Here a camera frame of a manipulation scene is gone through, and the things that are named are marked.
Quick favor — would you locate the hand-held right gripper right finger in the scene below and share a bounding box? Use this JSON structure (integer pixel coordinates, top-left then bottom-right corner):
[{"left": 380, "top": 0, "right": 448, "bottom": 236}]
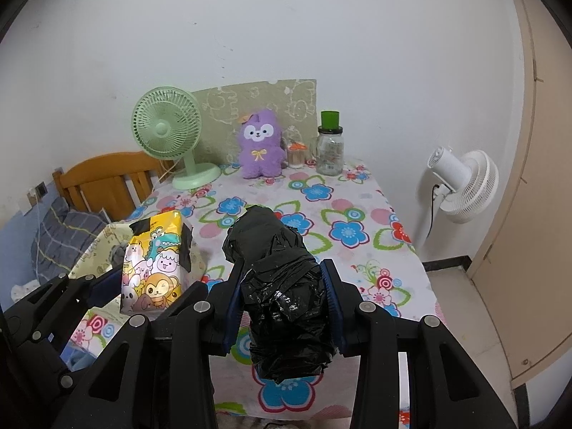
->
[{"left": 320, "top": 258, "right": 522, "bottom": 429}]

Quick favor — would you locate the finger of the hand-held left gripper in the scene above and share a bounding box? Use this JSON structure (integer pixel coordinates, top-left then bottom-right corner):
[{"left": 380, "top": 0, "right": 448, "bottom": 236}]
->
[{"left": 0, "top": 267, "right": 124, "bottom": 322}]

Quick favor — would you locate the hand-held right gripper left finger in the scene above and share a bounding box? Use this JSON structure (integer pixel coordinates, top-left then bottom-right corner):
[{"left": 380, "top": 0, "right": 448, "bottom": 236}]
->
[{"left": 49, "top": 261, "right": 245, "bottom": 429}]

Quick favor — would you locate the cartoon animal snack bag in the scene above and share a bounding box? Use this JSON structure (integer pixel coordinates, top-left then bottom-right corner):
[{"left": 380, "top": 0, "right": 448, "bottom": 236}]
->
[{"left": 120, "top": 212, "right": 194, "bottom": 316}]

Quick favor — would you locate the black garbage bag roll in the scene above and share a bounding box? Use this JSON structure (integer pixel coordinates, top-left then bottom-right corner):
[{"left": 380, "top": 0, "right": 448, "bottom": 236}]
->
[{"left": 222, "top": 206, "right": 338, "bottom": 384}]

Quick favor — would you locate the grey plaid bedding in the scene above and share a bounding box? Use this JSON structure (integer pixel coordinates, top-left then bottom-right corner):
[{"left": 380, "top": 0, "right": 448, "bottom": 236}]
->
[{"left": 29, "top": 197, "right": 110, "bottom": 282}]

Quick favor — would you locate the wooden headboard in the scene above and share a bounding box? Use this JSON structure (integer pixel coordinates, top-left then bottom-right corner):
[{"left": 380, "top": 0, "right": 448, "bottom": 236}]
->
[{"left": 53, "top": 151, "right": 175, "bottom": 223}]

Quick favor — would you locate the floral tablecloth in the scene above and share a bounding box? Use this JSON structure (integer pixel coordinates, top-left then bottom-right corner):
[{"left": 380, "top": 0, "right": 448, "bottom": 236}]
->
[{"left": 58, "top": 158, "right": 448, "bottom": 429}]

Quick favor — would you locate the glass jar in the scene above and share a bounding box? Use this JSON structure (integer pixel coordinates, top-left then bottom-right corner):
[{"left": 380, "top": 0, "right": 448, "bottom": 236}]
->
[{"left": 315, "top": 126, "right": 346, "bottom": 175}]

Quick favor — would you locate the purple plush toy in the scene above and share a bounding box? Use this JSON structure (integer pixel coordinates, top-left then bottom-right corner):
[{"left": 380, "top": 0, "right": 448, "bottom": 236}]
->
[{"left": 236, "top": 108, "right": 287, "bottom": 180}]

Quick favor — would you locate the cotton swab container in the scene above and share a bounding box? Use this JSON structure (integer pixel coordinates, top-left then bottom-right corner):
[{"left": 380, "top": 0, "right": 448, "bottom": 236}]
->
[{"left": 288, "top": 140, "right": 308, "bottom": 169}]

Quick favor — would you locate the green desk fan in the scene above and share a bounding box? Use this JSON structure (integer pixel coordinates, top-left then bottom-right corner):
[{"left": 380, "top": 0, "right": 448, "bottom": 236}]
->
[{"left": 131, "top": 87, "right": 222, "bottom": 191}]

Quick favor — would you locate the white standing fan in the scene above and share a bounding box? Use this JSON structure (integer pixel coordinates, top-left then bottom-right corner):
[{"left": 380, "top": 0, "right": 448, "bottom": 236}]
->
[{"left": 413, "top": 145, "right": 499, "bottom": 251}]

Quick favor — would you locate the beige wooden door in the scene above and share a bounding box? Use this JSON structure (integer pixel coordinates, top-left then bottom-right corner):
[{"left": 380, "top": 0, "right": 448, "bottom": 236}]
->
[{"left": 465, "top": 0, "right": 572, "bottom": 387}]

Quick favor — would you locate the green patterned board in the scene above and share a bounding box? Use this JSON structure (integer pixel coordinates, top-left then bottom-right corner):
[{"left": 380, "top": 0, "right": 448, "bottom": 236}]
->
[{"left": 191, "top": 79, "right": 318, "bottom": 166}]

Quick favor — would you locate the fan power cable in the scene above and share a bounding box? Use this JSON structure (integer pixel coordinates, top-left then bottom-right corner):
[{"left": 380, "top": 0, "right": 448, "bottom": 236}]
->
[{"left": 429, "top": 185, "right": 441, "bottom": 240}]

